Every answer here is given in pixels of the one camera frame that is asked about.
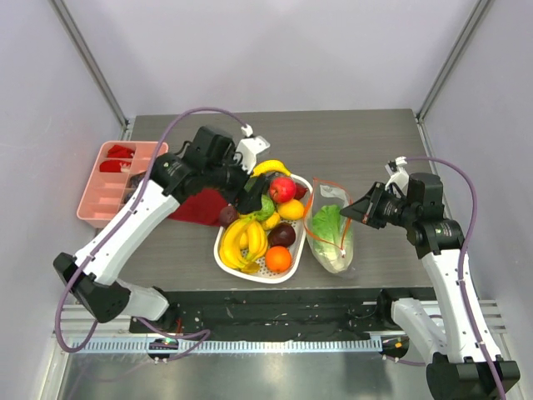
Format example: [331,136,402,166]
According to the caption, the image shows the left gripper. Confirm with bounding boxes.
[205,147,267,214]

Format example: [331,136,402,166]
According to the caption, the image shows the dark purple fig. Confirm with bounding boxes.
[218,205,239,228]

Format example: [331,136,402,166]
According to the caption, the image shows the yellow banana bunch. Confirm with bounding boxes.
[215,217,269,275]

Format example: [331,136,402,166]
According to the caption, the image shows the clear zip top bag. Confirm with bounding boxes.
[303,177,354,277]

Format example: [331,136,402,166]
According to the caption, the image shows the green white cabbage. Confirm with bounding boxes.
[310,204,353,274]

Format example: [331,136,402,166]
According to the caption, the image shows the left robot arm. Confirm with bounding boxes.
[53,126,270,333]

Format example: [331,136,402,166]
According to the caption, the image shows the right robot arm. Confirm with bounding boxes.
[341,172,521,399]

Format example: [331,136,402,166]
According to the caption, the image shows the small green cabbage ball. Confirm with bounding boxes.
[255,195,276,222]

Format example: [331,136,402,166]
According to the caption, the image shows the small yellow banana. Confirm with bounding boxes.
[261,212,281,231]

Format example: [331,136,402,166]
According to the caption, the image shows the red apple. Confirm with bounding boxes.
[269,177,296,204]

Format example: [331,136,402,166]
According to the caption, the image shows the yellow lemon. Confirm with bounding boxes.
[276,199,305,221]

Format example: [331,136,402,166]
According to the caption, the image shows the red folded cloth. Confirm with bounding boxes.
[167,188,227,227]

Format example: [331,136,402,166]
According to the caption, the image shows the dark red mangosteen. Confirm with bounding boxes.
[267,222,296,248]

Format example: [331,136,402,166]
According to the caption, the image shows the white perforated fruit basket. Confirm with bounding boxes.
[214,174,311,284]

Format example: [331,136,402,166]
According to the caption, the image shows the dark wrapped items in tray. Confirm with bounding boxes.
[121,172,146,204]

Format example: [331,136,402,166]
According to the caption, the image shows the pink compartment tray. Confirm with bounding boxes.
[77,141,157,229]

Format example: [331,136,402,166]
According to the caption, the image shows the red items in tray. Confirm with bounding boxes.
[99,144,135,173]

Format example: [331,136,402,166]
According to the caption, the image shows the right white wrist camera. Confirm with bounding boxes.
[385,157,409,192]

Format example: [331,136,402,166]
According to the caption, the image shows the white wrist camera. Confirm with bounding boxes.
[236,124,271,174]
[385,157,409,192]

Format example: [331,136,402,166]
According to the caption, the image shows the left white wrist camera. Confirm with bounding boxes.
[236,124,271,174]

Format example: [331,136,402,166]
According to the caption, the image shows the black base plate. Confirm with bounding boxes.
[128,287,449,341]

